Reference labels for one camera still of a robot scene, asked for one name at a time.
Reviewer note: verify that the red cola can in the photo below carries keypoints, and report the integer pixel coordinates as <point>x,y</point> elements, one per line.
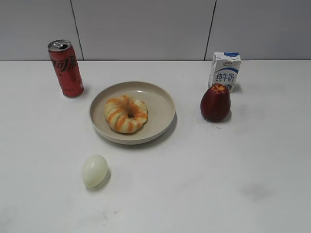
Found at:
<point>65,64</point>

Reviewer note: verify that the beige round plate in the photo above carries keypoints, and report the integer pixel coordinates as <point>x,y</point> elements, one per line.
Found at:
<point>161,112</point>

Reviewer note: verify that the dark red apple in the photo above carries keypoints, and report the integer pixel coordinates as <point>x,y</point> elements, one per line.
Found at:
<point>215,103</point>

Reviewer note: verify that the white blue milk carton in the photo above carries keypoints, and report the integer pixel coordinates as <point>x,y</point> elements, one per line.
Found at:
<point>224,69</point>

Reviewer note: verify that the ring-shaped striped croissant bread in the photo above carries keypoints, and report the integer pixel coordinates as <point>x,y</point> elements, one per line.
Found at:
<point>125,114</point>

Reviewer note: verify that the white peeled egg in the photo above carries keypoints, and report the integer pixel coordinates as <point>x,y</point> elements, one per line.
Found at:
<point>94,171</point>

